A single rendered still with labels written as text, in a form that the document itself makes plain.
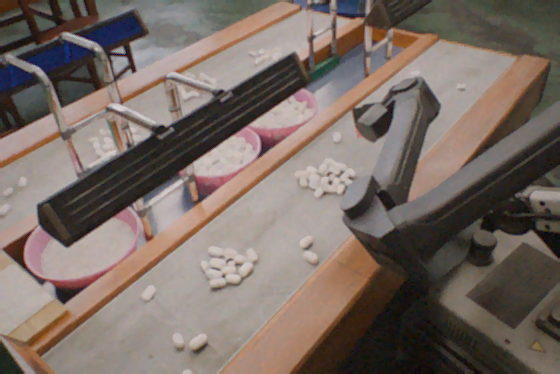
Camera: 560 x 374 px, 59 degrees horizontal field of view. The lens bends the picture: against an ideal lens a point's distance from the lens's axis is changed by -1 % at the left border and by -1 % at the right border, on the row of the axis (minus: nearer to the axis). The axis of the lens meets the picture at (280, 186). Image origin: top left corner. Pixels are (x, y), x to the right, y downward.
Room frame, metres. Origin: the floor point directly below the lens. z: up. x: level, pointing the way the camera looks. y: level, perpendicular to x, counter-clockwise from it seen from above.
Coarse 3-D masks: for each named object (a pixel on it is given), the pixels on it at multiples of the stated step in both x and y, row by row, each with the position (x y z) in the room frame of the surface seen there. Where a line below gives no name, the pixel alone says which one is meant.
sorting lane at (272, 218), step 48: (432, 48) 1.79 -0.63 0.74; (384, 96) 1.45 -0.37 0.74; (480, 96) 1.40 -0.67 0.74; (336, 144) 1.19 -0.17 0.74; (432, 144) 1.15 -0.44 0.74; (288, 192) 0.99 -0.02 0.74; (336, 192) 0.97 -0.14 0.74; (192, 240) 0.84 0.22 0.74; (240, 240) 0.83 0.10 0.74; (288, 240) 0.82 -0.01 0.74; (336, 240) 0.80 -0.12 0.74; (144, 288) 0.71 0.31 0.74; (192, 288) 0.70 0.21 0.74; (240, 288) 0.69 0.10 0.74; (288, 288) 0.68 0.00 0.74; (96, 336) 0.59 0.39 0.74; (144, 336) 0.58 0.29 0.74; (192, 336) 0.57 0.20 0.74; (240, 336) 0.57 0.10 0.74
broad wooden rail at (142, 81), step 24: (240, 24) 2.12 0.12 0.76; (264, 24) 2.10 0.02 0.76; (192, 48) 1.90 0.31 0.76; (216, 48) 1.89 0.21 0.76; (144, 72) 1.72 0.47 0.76; (168, 72) 1.70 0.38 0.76; (96, 96) 1.56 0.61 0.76; (120, 96) 1.54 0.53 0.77; (48, 120) 1.42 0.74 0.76; (72, 120) 1.41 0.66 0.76; (0, 144) 1.30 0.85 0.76; (24, 144) 1.29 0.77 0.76; (0, 168) 1.20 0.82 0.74
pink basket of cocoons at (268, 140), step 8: (296, 96) 1.49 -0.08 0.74; (304, 96) 1.46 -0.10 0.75; (312, 96) 1.43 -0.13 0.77; (312, 104) 1.42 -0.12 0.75; (304, 120) 1.29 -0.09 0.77; (256, 128) 1.27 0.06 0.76; (264, 128) 1.26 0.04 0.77; (272, 128) 1.26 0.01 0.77; (280, 128) 1.26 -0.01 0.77; (288, 128) 1.26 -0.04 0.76; (296, 128) 1.28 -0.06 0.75; (264, 136) 1.28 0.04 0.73; (272, 136) 1.27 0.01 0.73; (280, 136) 1.27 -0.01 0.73; (288, 136) 1.28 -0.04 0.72; (264, 144) 1.30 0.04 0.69; (272, 144) 1.29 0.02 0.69
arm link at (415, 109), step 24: (408, 96) 0.79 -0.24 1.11; (432, 96) 0.81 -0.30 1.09; (408, 120) 0.71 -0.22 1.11; (432, 120) 0.76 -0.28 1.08; (384, 144) 0.67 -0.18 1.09; (408, 144) 0.64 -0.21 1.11; (384, 168) 0.59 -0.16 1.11; (408, 168) 0.59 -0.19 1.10; (360, 192) 0.50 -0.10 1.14; (384, 192) 0.52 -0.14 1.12; (408, 192) 0.55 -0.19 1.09
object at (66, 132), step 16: (64, 32) 1.22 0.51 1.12; (96, 48) 1.12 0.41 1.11; (16, 64) 1.06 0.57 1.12; (48, 80) 1.01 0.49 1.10; (112, 80) 1.11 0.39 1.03; (48, 96) 1.00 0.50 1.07; (112, 96) 1.11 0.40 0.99; (64, 128) 1.00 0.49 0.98; (80, 128) 1.03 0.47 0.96; (128, 128) 1.12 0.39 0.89; (64, 144) 1.00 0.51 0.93; (128, 144) 1.11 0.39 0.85; (80, 160) 1.01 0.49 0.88; (80, 176) 0.99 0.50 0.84
